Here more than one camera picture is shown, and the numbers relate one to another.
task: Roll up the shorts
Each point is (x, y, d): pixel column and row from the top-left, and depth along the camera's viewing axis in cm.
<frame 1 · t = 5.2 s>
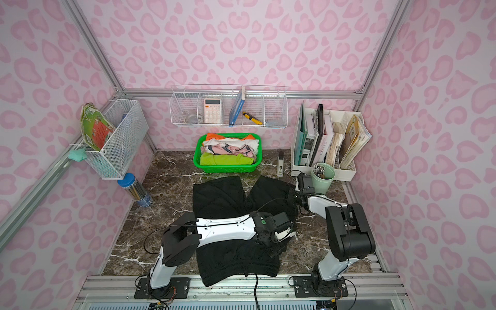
left hand: (278, 246, 80), fingers closed
right hand: (289, 192, 97), fingers closed
black shorts: (228, 198, 100), on the table
green plastic basket: (240, 168, 106), point 6 cm above the table
folded clothes in basket: (219, 150, 108), point 11 cm above the table
bundle of pencils in cup: (319, 170, 90), point 17 cm above the table
teal folder: (301, 137, 88), point 29 cm above the table
white mesh side basket: (133, 127, 89), point 32 cm above the table
blue lidded pencil tube: (135, 190, 88), point 14 cm above the table

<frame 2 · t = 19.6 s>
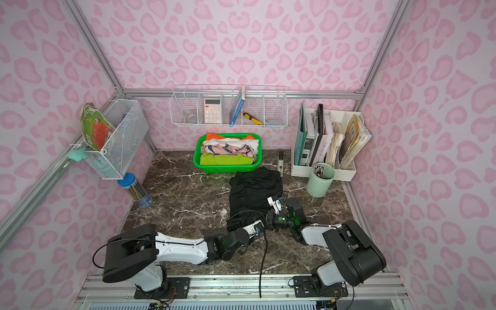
left hand: (246, 218, 84), fingers open
right hand: (253, 220, 82), fingers closed
black shorts: (250, 189, 100), point 3 cm above the table
the other named things where they were.

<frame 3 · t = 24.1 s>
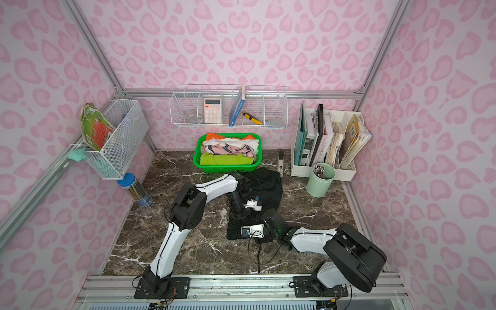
left hand: (244, 223, 89), fingers closed
right hand: (255, 222, 88), fingers open
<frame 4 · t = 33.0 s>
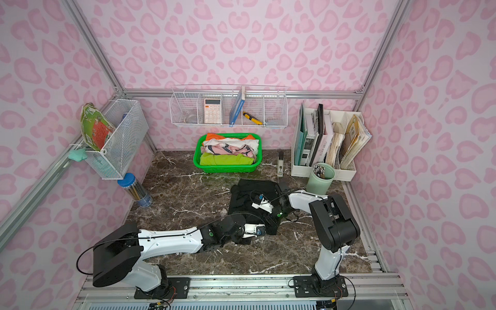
left hand: (249, 216, 83), fingers open
right hand: (261, 223, 89), fingers closed
black shorts: (245, 192, 100), point 2 cm above the table
the other named things where they were.

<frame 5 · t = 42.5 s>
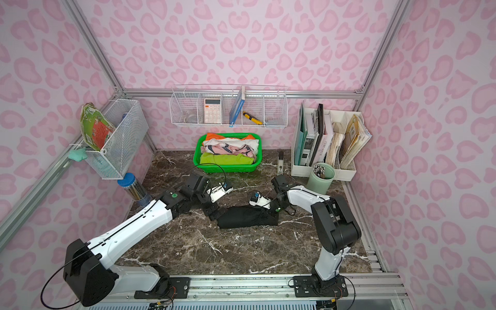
left hand: (219, 196, 80), fingers open
right hand: (261, 214, 90), fingers closed
black shorts: (252, 216, 87), point 7 cm above the table
the other named things where they were.

